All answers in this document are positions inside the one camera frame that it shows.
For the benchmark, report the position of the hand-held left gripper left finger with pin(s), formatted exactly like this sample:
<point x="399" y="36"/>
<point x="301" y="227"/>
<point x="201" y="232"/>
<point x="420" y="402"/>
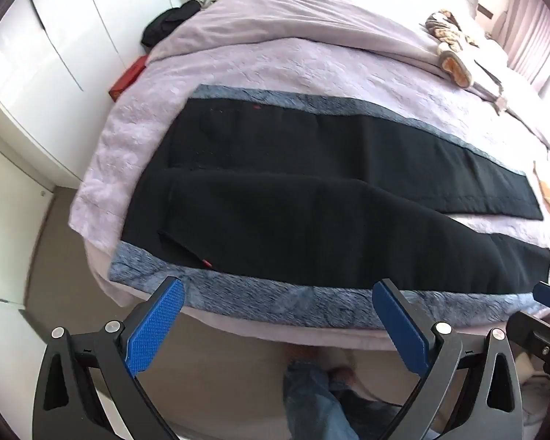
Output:
<point x="158" y="321"/>

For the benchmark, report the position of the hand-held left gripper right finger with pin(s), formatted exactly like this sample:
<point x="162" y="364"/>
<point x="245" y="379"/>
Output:
<point x="401" y="325"/>

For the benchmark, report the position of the black pants with grey trim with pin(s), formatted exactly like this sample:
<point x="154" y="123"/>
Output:
<point x="302" y="220"/>

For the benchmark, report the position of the person's leg in blue jeans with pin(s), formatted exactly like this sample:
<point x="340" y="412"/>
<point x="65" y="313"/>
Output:
<point x="311" y="398"/>

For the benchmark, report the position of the red box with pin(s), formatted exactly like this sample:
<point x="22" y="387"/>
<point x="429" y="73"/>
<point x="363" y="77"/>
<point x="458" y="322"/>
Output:
<point x="128" y="78"/>

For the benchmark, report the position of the pink curtain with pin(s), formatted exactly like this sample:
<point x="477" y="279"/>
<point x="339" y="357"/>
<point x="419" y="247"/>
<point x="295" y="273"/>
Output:
<point x="536" y="36"/>

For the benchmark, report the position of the lavender embossed bed blanket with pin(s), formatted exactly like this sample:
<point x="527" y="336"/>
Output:
<point x="302" y="73"/>

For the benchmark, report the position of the white wardrobe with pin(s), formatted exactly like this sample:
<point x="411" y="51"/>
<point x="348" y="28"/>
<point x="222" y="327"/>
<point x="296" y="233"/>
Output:
<point x="50" y="55"/>

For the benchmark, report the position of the black bag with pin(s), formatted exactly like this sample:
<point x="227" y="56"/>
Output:
<point x="165" y="27"/>

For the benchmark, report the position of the grey-lilac duvet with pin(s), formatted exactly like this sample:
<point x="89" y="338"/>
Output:
<point x="302" y="13"/>

